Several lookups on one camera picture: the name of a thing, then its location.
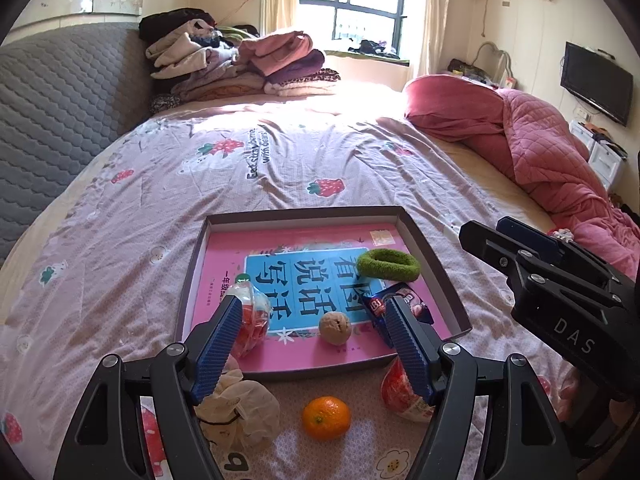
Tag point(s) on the white drawer cabinet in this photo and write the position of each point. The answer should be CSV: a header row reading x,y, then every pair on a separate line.
x,y
606,157

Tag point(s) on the black flat television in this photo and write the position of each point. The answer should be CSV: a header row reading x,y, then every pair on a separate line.
x,y
598,81

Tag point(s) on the grey quilted headboard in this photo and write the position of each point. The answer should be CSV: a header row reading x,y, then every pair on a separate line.
x,y
66,95

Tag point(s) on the pile of folded clothes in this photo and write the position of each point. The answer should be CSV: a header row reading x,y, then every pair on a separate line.
x,y
192,59

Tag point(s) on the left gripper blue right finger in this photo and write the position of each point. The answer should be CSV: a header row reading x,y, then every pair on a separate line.
x,y
415,359

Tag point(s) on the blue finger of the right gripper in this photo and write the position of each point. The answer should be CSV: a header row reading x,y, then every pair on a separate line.
x,y
545,246

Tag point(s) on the brown walnut ball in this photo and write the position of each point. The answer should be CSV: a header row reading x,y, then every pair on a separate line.
x,y
335,328

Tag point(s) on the shallow brown cardboard tray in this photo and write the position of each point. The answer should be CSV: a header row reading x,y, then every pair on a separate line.
x,y
320,289

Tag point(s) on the red blue snack bag left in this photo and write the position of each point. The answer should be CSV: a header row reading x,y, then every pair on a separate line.
x,y
256,312

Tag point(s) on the orange tangerine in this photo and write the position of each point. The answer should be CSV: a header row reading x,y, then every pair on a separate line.
x,y
326,418

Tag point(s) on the red pillow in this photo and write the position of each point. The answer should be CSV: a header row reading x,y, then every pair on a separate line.
x,y
457,110

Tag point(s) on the small toy figure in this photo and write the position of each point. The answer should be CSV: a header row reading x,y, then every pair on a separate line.
x,y
566,235

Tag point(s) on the dark blue biscuit packet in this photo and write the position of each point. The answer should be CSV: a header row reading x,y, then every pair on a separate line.
x,y
375,305

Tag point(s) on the pink strawberry print bedsheet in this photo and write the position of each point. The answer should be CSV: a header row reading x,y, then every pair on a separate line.
x,y
290,193

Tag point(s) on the pink quilted blanket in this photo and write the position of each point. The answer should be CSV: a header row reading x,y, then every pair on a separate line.
x,y
546,161

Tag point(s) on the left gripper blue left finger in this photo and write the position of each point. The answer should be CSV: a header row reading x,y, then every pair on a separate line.
x,y
210,345

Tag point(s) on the beige sheer hair scrunchie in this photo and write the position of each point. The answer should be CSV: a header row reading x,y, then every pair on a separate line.
x,y
240,414

